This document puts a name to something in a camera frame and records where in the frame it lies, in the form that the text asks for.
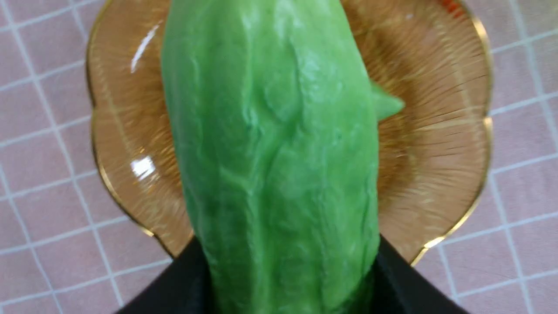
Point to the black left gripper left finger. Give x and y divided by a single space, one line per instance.
184 287

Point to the amber ribbed plastic plate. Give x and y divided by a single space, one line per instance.
434 155

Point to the green toy cucumber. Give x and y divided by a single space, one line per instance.
275 127

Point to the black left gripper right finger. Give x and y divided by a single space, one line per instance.
400 289

